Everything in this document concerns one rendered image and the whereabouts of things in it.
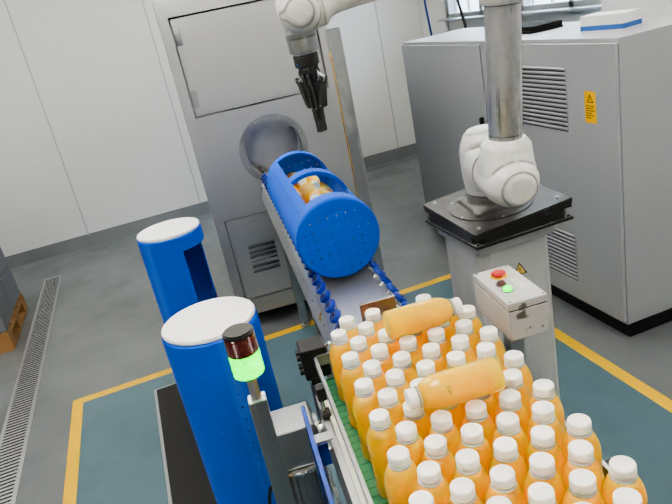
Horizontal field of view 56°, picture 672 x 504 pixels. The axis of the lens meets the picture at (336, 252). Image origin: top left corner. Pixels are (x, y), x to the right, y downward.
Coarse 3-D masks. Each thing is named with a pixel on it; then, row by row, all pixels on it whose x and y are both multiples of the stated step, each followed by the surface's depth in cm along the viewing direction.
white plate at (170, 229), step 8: (160, 224) 290; (168, 224) 287; (176, 224) 285; (184, 224) 282; (192, 224) 280; (144, 232) 283; (152, 232) 281; (160, 232) 278; (168, 232) 276; (176, 232) 273; (184, 232) 272; (144, 240) 272; (152, 240) 270; (160, 240) 269
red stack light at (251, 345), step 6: (252, 336) 124; (228, 342) 123; (234, 342) 123; (240, 342) 123; (246, 342) 123; (252, 342) 124; (228, 348) 124; (234, 348) 123; (240, 348) 123; (246, 348) 124; (252, 348) 124; (258, 348) 127; (228, 354) 125; (234, 354) 124; (240, 354) 124; (246, 354) 124; (252, 354) 125
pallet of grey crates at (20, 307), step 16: (0, 256) 492; (0, 272) 480; (0, 288) 463; (16, 288) 508; (0, 304) 450; (16, 304) 493; (0, 320) 442; (16, 320) 477; (0, 336) 444; (16, 336) 466; (0, 352) 447
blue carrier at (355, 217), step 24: (288, 168) 288; (312, 168) 249; (288, 192) 237; (336, 192) 212; (288, 216) 225; (312, 216) 207; (336, 216) 209; (360, 216) 210; (312, 240) 209; (336, 240) 211; (360, 240) 213; (312, 264) 212; (336, 264) 214; (360, 264) 216
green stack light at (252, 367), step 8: (256, 352) 126; (232, 360) 125; (240, 360) 124; (248, 360) 124; (256, 360) 126; (232, 368) 126; (240, 368) 125; (248, 368) 125; (256, 368) 126; (264, 368) 129; (240, 376) 126; (248, 376) 126; (256, 376) 126
